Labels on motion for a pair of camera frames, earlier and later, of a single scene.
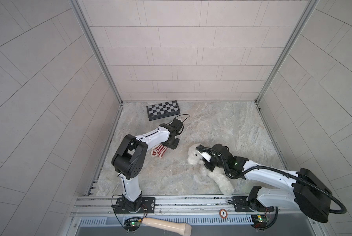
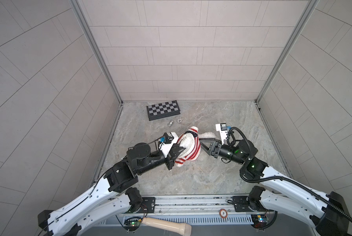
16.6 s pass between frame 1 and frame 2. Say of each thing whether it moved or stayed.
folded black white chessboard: stayed
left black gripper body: moved
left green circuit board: stayed
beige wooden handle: stayed
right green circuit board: stayed
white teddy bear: moved
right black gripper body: moved
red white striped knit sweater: moved
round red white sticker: stayed
